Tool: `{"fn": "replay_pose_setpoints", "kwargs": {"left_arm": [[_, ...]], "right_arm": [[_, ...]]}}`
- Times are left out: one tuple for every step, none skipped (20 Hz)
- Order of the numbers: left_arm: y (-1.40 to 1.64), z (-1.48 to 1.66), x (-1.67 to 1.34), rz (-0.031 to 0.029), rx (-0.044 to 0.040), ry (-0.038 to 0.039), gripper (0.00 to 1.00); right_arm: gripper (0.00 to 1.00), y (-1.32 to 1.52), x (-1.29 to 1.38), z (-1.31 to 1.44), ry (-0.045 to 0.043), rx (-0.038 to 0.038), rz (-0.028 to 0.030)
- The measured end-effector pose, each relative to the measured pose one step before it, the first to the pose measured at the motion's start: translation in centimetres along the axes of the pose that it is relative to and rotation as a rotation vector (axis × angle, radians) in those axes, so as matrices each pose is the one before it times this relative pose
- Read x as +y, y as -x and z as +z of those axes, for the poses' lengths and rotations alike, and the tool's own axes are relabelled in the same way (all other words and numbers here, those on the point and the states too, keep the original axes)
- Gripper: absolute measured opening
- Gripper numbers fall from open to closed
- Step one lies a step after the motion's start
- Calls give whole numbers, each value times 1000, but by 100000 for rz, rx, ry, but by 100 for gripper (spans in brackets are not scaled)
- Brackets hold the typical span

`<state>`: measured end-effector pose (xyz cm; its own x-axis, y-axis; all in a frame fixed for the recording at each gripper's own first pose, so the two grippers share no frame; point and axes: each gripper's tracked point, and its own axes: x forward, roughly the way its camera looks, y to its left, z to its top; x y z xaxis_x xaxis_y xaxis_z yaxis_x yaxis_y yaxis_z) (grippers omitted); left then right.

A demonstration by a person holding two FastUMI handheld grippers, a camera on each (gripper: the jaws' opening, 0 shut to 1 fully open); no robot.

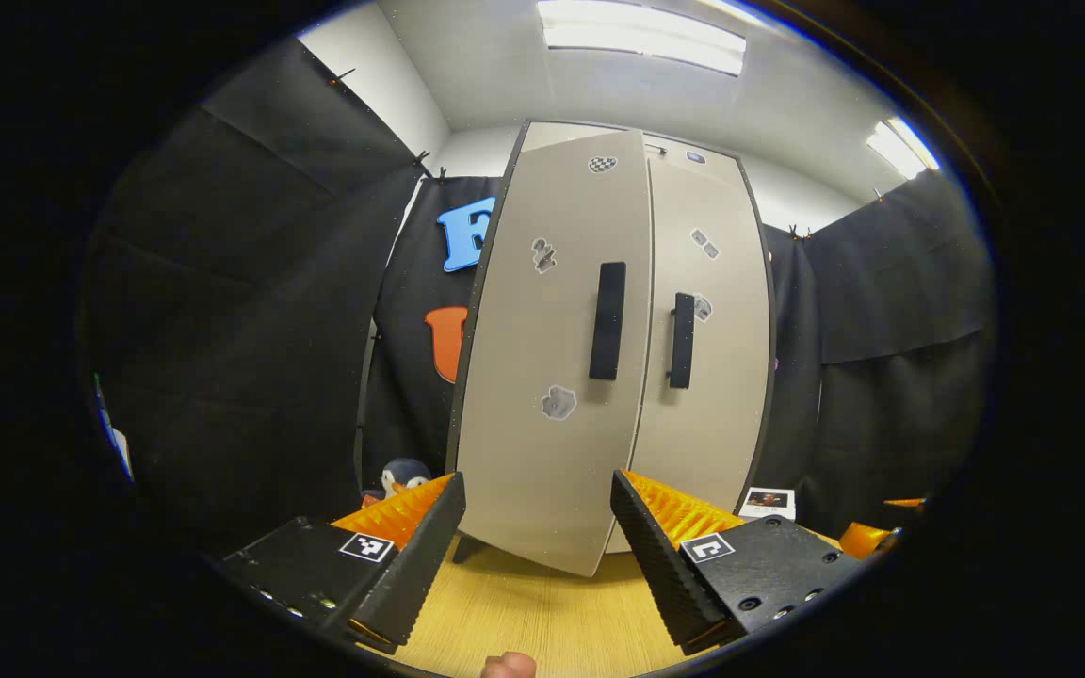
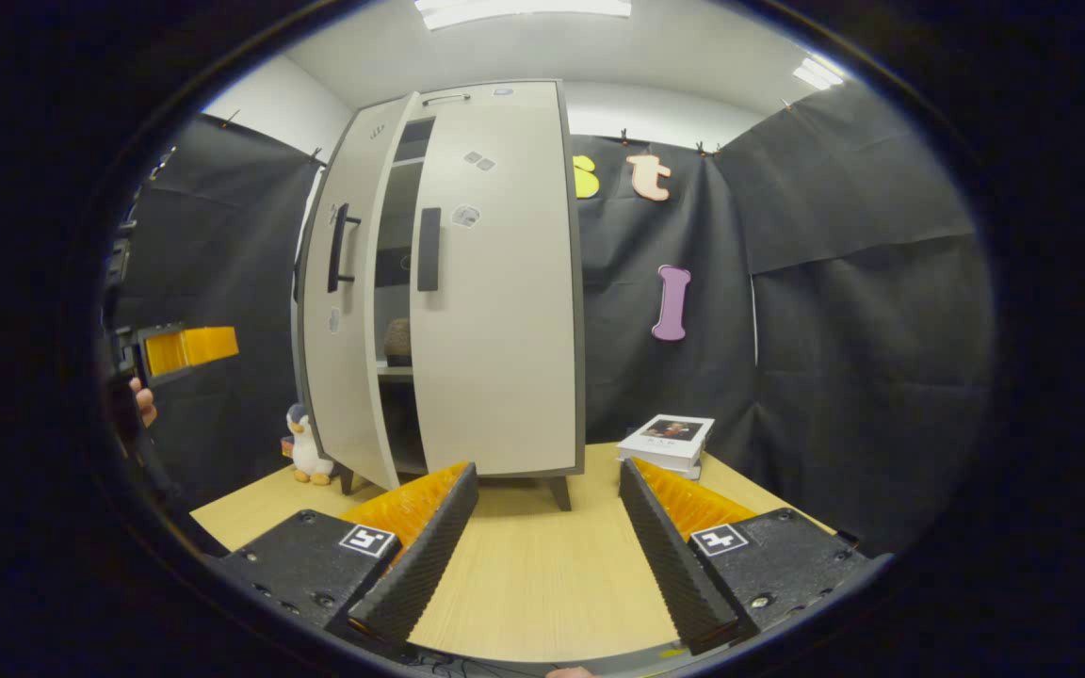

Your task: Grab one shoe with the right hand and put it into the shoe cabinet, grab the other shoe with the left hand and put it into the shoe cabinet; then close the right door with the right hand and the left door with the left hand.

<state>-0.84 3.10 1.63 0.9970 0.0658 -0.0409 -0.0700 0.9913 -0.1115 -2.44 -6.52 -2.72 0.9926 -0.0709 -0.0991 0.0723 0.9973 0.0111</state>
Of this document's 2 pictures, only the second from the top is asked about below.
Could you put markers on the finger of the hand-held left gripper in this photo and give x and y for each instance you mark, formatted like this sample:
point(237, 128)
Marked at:
point(194, 347)

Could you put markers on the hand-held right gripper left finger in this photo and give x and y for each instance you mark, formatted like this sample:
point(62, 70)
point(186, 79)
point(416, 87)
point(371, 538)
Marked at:
point(429, 565)

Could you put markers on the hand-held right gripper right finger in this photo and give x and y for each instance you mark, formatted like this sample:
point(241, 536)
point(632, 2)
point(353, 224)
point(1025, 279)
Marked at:
point(670, 565)

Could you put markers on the grey cabinet door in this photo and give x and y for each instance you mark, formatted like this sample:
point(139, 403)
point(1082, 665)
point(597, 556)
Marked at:
point(505, 330)
point(354, 377)

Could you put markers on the brown fuzzy shoe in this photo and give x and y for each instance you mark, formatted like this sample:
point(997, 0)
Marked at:
point(398, 342)

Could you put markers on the grey shoe cabinet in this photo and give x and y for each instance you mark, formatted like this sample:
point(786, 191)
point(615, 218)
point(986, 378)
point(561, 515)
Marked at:
point(401, 226)

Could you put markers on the stack of books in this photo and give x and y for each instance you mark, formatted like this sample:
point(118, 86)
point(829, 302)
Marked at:
point(670, 438)

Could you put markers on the penguin plush toy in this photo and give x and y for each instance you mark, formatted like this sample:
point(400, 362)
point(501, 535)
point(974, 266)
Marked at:
point(305, 452)

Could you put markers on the long ceiling light panel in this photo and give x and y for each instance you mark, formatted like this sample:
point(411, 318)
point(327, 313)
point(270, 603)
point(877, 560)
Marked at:
point(524, 9)

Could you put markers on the small ceiling light panel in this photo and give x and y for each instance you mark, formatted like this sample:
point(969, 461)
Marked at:
point(817, 73)

